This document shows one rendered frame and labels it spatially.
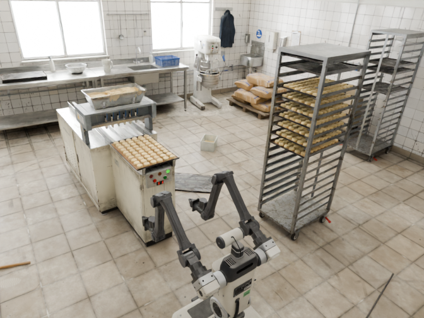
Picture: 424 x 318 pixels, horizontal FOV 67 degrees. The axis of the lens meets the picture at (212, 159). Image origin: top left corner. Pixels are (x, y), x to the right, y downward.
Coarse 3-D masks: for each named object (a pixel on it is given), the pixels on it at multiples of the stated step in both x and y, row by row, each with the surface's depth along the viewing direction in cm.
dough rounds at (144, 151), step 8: (144, 136) 318; (112, 144) 303; (120, 144) 299; (128, 144) 300; (136, 144) 305; (144, 144) 301; (152, 144) 302; (160, 144) 307; (120, 152) 290; (128, 152) 287; (136, 152) 287; (144, 152) 287; (152, 152) 288; (160, 152) 289; (168, 152) 289; (128, 160) 277; (136, 160) 275; (144, 160) 274; (152, 160) 275; (160, 160) 275; (136, 168) 265
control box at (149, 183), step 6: (162, 168) 280; (168, 168) 281; (150, 174) 272; (156, 174) 276; (162, 174) 279; (168, 174) 284; (150, 180) 274; (156, 180) 278; (162, 180) 282; (168, 180) 287; (150, 186) 277
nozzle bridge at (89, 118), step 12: (144, 96) 347; (84, 108) 307; (108, 108) 310; (120, 108) 311; (132, 108) 317; (144, 108) 334; (84, 120) 296; (96, 120) 308; (108, 120) 315; (120, 120) 319; (132, 120) 326; (144, 120) 354; (84, 132) 308
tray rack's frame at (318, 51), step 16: (288, 48) 269; (304, 48) 272; (320, 48) 276; (336, 48) 279; (352, 48) 283; (352, 112) 300; (336, 176) 332; (288, 192) 379; (272, 208) 350; (288, 208) 351; (320, 208) 354; (288, 224) 328; (304, 224) 329
